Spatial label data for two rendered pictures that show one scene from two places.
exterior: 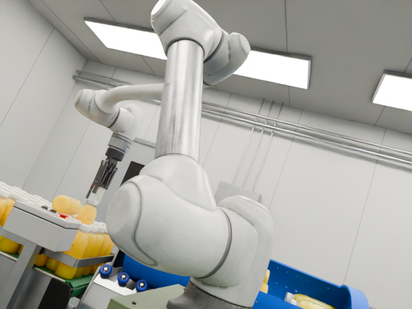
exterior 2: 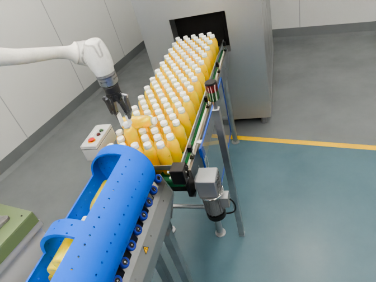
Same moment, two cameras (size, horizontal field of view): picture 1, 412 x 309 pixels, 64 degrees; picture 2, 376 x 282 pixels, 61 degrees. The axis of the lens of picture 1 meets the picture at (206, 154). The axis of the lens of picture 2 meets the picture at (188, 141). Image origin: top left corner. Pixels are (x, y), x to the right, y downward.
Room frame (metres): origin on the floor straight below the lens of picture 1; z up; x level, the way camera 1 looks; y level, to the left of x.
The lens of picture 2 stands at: (1.98, -0.95, 1.98)
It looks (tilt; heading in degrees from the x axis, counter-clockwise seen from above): 36 degrees down; 103
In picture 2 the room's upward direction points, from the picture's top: 16 degrees counter-clockwise
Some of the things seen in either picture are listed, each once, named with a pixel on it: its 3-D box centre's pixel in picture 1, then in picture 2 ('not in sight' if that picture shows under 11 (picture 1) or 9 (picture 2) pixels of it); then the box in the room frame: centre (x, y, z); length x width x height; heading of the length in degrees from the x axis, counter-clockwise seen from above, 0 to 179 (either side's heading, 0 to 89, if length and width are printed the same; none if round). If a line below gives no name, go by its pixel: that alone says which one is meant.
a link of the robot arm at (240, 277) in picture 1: (234, 244); not in sight; (0.78, -0.14, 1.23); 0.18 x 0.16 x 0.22; 127
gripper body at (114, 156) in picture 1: (112, 160); (113, 92); (1.40, 0.36, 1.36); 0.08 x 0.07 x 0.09; 171
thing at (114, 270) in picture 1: (118, 261); not in sight; (1.43, 0.17, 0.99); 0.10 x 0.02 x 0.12; 171
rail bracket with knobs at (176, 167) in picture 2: not in sight; (179, 174); (1.63, 0.18, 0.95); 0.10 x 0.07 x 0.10; 171
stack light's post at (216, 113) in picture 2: not in sight; (231, 181); (1.85, 0.49, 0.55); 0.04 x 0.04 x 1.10; 81
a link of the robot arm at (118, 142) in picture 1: (119, 144); (107, 78); (1.40, 0.36, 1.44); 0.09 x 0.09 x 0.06
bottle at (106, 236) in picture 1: (97, 250); (153, 159); (1.49, 0.28, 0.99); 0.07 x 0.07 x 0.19
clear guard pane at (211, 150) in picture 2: not in sight; (219, 139); (1.80, 0.75, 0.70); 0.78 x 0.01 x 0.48; 81
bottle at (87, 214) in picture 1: (83, 224); (132, 139); (1.40, 0.36, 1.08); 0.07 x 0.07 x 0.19
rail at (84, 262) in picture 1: (99, 260); (143, 168); (1.44, 0.25, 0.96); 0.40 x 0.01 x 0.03; 171
